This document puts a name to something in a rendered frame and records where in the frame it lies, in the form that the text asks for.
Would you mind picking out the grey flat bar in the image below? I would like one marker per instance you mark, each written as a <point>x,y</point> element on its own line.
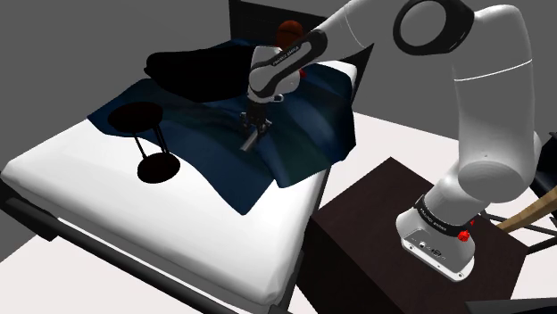
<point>249,142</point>

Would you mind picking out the black two-disc stand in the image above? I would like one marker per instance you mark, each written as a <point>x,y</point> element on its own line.
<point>135,115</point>

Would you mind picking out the black pillow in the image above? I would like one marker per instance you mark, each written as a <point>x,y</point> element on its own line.
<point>200,74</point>

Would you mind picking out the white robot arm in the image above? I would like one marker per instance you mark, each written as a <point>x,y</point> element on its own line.
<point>491,108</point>

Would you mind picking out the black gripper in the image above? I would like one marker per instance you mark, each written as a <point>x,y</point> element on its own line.
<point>256,110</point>

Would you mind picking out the dark brown robot stand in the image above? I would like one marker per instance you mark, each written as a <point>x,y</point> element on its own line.
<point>365,235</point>

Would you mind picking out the black and wooden chair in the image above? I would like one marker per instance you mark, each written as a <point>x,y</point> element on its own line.
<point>546,174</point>

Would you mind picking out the bed with white mattress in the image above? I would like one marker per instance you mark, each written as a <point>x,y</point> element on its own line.
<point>165,226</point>

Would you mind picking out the dark blue blanket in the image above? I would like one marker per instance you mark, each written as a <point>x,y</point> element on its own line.
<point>209,143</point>

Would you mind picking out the orange-red round thing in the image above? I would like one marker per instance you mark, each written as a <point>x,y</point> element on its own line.
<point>289,34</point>

